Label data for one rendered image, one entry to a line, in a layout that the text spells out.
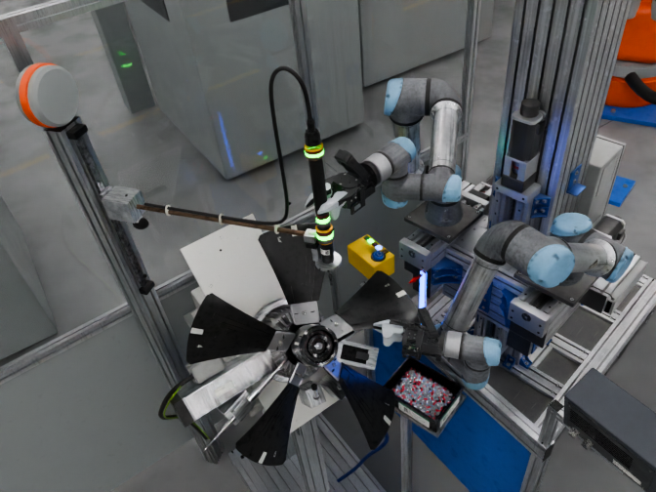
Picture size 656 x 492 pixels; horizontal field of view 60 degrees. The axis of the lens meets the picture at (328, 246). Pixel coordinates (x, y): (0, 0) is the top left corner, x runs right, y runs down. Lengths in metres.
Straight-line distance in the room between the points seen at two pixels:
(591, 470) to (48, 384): 2.27
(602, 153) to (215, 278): 1.51
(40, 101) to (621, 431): 1.60
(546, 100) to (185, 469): 2.22
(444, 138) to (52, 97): 1.05
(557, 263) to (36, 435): 1.95
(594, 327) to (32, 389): 2.50
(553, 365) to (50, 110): 2.33
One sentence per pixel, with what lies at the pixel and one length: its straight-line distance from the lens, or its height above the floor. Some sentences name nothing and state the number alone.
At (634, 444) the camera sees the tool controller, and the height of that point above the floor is 1.23.
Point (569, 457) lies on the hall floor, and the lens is 2.91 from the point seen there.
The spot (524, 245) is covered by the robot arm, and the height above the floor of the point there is 1.47.
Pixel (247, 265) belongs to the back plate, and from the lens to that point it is 1.84.
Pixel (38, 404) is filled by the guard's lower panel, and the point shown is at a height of 0.78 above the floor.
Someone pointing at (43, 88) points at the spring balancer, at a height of 1.92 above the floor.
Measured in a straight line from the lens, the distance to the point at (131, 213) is 1.69.
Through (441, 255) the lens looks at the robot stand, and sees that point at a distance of 2.29.
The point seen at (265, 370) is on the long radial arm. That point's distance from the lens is 1.75.
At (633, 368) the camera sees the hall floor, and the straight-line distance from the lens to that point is 3.28.
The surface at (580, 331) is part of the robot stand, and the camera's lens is 3.07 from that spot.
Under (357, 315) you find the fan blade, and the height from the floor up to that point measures 1.19.
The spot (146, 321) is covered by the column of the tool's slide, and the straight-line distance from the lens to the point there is 2.10.
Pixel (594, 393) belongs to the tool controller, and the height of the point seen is 1.24.
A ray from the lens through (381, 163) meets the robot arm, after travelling 1.47.
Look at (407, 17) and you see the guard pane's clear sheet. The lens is 2.36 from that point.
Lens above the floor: 2.49
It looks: 42 degrees down
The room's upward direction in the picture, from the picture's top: 7 degrees counter-clockwise
